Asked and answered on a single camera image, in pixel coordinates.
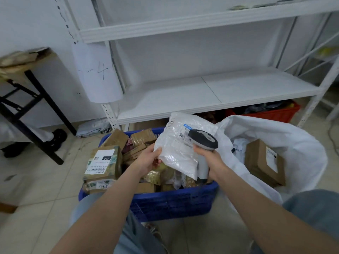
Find person's left hand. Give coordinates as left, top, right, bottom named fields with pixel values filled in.
left=135, top=143, right=162, bottom=177

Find person's right hand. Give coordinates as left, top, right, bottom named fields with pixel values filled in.
left=192, top=144, right=228, bottom=183

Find pile of parcels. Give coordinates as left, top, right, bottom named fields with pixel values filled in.
left=82, top=128, right=212, bottom=195

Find grey handheld barcode scanner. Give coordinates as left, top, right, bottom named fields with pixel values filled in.
left=188, top=129, right=219, bottom=184

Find white glossy plastic bag package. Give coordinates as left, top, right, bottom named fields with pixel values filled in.
left=153, top=111, right=219, bottom=181

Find brown box shiny tape wrap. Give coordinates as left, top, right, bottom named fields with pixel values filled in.
left=244, top=139, right=286, bottom=188

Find brown box green printed tape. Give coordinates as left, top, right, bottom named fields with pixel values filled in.
left=82, top=145, right=123, bottom=195

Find blue plastic crate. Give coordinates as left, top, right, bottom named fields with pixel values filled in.
left=78, top=127, right=220, bottom=223

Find white woven sack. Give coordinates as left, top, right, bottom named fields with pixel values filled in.
left=215, top=115, right=328, bottom=207

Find person's right forearm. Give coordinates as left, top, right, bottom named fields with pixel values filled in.
left=216, top=169, right=339, bottom=254

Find person's left forearm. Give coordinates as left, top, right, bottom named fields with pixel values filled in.
left=50, top=166, right=149, bottom=254

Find grey plastic mailer bag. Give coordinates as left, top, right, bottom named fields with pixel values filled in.
left=76, top=118, right=112, bottom=138

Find person's sandal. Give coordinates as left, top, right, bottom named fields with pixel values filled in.
left=144, top=222, right=169, bottom=254

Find person's left leg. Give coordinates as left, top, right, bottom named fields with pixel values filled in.
left=69, top=192, right=167, bottom=254

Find white metal shelf rack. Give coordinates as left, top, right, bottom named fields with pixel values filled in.
left=53, top=0, right=339, bottom=130
left=283, top=13, right=339, bottom=122

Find red plastic crate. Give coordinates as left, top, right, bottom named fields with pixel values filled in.
left=225, top=100, right=301, bottom=123

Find white paper sign sheet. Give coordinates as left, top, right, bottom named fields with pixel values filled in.
left=71, top=42, right=124, bottom=104

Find wooden folding table black legs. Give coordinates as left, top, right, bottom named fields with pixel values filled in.
left=0, top=49, right=77, bottom=166

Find wooden chair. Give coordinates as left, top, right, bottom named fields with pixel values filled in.
left=0, top=202, right=18, bottom=214

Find stack of flattened cardboard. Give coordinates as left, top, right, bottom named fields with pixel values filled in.
left=0, top=47, right=51, bottom=68

